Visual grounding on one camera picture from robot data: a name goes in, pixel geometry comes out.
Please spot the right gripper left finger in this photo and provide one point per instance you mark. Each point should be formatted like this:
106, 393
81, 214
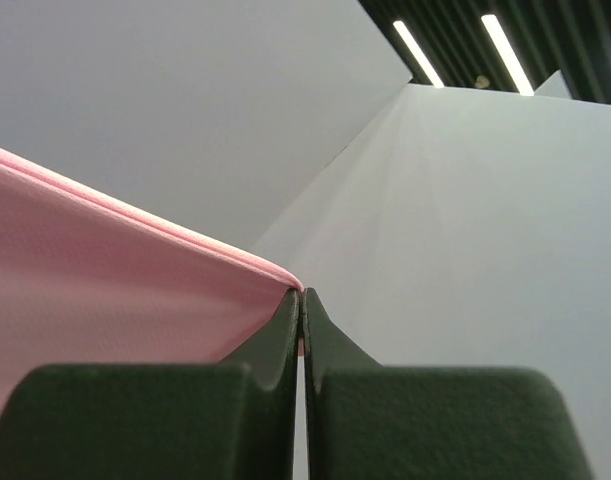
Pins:
233, 419

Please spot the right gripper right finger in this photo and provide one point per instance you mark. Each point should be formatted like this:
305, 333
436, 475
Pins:
370, 421

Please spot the ceiling light strip left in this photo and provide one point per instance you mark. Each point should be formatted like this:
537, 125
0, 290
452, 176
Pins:
418, 54

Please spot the ceiling light strip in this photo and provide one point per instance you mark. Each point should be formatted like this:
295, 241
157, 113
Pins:
507, 54
418, 54

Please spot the ceiling light strip right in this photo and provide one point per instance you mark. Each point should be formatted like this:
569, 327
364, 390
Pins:
507, 54

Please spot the pink t-shirt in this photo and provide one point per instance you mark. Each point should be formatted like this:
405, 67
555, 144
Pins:
86, 278

